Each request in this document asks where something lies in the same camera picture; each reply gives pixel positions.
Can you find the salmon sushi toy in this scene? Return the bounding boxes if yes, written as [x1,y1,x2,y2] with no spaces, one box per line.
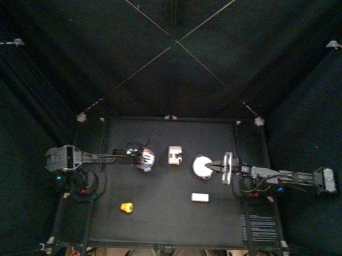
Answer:
[120,201,136,215]

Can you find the white rectangular toy block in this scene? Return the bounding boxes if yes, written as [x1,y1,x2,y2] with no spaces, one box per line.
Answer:
[190,192,212,203]

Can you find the white wooden knife block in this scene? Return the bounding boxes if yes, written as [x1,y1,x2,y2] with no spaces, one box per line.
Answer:
[168,145,185,167]

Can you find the white round bowl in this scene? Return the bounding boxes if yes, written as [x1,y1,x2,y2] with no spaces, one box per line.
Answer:
[192,154,217,181]

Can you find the black left arm cable bundle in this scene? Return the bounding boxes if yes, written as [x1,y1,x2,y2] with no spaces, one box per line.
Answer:
[65,169,110,202]

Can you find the thin diagonal brace wire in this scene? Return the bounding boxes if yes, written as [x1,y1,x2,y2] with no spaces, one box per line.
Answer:
[124,0,261,118]
[83,0,238,114]

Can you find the grey cloth clamp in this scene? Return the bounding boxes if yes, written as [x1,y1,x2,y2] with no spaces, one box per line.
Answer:
[0,37,27,47]
[325,39,342,50]

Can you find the red and black cable bundle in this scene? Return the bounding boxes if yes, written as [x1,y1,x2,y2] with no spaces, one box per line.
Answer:
[240,178,277,203]

